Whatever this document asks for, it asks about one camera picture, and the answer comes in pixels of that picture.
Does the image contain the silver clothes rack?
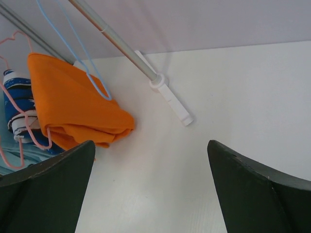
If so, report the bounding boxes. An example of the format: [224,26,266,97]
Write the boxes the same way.
[0,0,193,126]

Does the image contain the orange trousers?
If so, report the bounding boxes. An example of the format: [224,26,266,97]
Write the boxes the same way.
[27,52,135,150]

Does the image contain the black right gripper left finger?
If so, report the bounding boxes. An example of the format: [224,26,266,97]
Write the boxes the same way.
[0,141,95,233]

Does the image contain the light blue trousers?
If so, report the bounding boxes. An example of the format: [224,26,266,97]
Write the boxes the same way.
[0,136,58,175]

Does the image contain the pink hanger with orange trousers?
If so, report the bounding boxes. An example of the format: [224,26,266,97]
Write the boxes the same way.
[0,31,53,149]

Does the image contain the blue wire hanger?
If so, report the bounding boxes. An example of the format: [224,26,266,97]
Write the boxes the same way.
[36,0,113,101]

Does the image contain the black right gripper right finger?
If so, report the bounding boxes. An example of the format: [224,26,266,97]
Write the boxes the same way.
[207,140,311,233]

